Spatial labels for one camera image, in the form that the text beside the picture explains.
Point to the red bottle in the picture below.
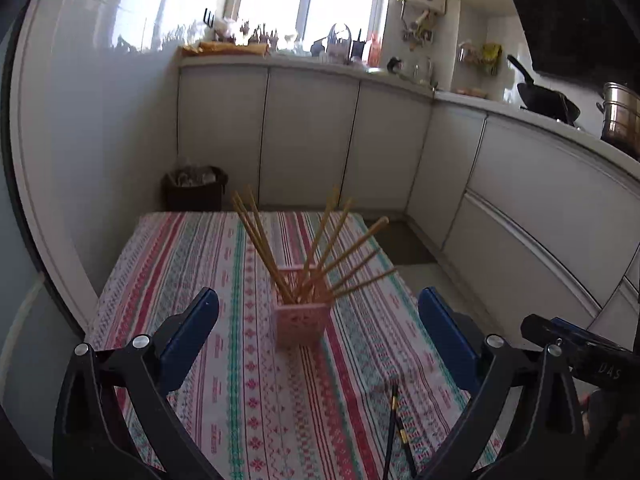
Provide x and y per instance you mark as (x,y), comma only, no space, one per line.
(375,50)

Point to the striped patterned tablecloth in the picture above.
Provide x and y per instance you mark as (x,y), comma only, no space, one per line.
(240,385)

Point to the pink plastic basket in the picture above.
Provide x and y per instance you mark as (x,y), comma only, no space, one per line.
(300,325)

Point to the row of small ornaments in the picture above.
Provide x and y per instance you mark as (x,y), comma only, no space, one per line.
(240,30)

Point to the brown paper package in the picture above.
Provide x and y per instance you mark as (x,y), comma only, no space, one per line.
(225,50)

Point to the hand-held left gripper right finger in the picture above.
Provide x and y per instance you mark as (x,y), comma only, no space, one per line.
(445,335)

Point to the black range hood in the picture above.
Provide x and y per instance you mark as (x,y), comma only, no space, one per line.
(575,20)

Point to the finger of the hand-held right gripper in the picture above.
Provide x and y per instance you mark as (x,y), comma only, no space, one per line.
(575,327)

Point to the dark trash bin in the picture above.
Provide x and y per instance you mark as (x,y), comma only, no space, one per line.
(195,195)

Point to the bunch of wooden chopsticks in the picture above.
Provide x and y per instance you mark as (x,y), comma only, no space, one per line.
(262,247)

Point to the white kitchen cabinets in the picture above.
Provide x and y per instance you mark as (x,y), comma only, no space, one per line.
(310,135)

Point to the water heater pipes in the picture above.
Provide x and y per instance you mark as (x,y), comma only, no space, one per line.
(417,30)

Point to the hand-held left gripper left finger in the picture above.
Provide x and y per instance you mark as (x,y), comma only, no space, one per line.
(192,330)

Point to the steel steamer pot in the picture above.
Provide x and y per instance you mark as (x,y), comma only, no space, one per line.
(622,120)

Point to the green bag on wall rack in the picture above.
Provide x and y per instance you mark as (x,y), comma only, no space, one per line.
(491,57)

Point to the black wok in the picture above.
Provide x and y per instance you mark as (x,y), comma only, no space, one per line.
(550,102)

